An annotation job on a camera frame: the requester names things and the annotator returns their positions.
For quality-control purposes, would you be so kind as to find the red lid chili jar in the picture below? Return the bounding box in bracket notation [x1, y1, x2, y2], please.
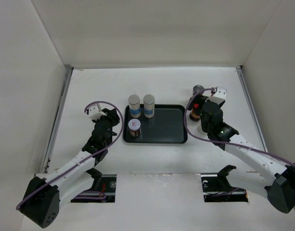
[189, 103, 201, 121]

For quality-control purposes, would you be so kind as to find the small dark spice jar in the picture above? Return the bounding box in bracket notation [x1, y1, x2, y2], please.
[128, 118, 141, 137]

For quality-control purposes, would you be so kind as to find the blue label sago bottle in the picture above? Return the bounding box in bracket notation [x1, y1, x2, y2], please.
[128, 94, 141, 118]
[143, 94, 155, 118]

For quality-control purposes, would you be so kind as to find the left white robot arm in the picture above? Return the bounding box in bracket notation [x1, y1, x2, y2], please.
[16, 108, 123, 229]

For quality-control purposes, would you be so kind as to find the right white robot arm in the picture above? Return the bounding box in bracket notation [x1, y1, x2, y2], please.
[186, 92, 295, 214]

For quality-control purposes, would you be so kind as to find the grey lid seasoning jar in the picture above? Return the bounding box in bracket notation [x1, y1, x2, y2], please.
[192, 85, 205, 96]

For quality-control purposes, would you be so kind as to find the black cap white bottle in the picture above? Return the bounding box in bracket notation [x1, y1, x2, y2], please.
[198, 122, 207, 135]

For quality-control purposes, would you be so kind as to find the black rectangular tray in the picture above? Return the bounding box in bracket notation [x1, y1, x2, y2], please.
[123, 104, 188, 144]

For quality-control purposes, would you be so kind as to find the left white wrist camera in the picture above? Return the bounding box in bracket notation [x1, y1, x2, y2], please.
[85, 103, 103, 120]

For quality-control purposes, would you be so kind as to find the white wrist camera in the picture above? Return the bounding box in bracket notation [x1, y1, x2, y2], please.
[85, 103, 103, 120]
[208, 87, 227, 103]

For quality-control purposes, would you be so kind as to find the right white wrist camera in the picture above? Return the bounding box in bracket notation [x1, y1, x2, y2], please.
[208, 87, 227, 103]

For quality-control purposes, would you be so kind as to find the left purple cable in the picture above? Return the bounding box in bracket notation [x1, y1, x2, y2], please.
[15, 101, 124, 210]

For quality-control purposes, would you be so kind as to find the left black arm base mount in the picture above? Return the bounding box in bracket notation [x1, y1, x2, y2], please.
[71, 172, 117, 203]

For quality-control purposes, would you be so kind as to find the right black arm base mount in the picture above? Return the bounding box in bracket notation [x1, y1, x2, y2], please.
[201, 165, 248, 203]

